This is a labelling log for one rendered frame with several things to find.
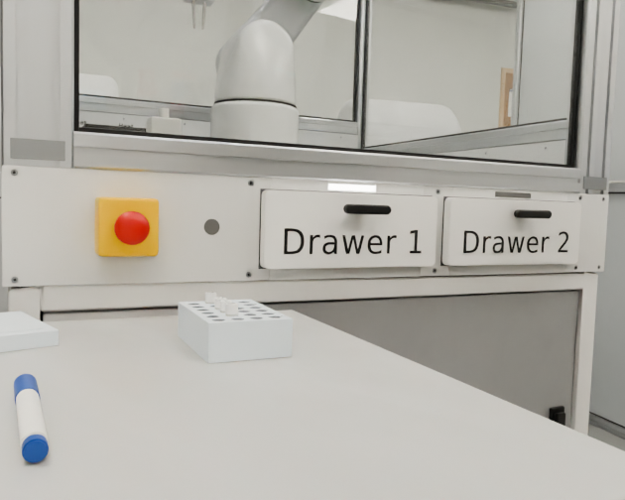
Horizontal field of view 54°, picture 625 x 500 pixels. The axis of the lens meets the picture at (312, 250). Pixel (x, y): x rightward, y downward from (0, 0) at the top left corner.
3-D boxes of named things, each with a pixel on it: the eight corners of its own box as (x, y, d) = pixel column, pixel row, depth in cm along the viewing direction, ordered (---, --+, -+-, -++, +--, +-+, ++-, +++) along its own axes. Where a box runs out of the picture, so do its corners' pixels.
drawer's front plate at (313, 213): (435, 266, 97) (437, 196, 96) (263, 269, 85) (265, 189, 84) (429, 265, 99) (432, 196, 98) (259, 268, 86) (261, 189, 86)
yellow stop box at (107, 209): (160, 257, 75) (161, 198, 75) (98, 257, 72) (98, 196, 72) (152, 253, 80) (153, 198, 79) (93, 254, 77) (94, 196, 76)
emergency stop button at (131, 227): (150, 245, 73) (151, 211, 72) (115, 245, 71) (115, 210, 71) (146, 243, 75) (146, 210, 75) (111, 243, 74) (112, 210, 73)
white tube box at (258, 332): (292, 356, 60) (293, 317, 59) (207, 363, 56) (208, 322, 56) (250, 331, 71) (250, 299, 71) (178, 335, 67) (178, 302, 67)
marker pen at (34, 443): (51, 462, 34) (51, 435, 34) (19, 467, 33) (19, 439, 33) (37, 392, 46) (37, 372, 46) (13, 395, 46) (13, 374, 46)
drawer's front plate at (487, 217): (577, 263, 110) (581, 202, 110) (447, 266, 98) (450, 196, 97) (570, 262, 112) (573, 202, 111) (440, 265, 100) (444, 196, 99)
